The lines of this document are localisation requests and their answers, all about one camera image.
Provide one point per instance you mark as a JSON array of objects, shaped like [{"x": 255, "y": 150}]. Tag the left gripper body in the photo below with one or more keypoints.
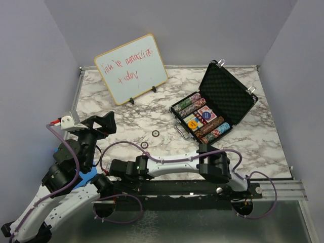
[{"x": 88, "y": 137}]

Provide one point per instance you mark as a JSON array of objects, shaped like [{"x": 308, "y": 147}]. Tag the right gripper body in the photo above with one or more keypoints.
[{"x": 130, "y": 177}]

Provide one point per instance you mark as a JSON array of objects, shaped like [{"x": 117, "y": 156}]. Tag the yellow big blind button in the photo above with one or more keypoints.
[{"x": 192, "y": 124}]

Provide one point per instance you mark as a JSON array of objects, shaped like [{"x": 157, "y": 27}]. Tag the blue small blind button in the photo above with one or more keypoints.
[{"x": 206, "y": 115}]

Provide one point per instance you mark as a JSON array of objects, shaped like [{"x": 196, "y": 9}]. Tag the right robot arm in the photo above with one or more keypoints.
[{"x": 207, "y": 161}]

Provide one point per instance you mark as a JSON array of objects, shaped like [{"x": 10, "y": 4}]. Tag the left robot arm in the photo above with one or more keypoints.
[{"x": 75, "y": 155}]

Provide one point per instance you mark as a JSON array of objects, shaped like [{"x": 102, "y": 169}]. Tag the blue plastic box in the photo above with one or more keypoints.
[{"x": 89, "y": 175}]

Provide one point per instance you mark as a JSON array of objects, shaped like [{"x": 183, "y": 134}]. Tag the blue playing card deck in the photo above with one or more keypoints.
[{"x": 193, "y": 117}]

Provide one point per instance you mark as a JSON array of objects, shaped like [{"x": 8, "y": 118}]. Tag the black poker chip case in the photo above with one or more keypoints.
[{"x": 225, "y": 95}]

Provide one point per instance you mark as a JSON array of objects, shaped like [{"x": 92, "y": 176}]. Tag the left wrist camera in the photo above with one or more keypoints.
[{"x": 69, "y": 121}]

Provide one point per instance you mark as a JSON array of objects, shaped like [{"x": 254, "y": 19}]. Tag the white whiteboard yellow frame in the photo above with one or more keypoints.
[{"x": 132, "y": 69}]

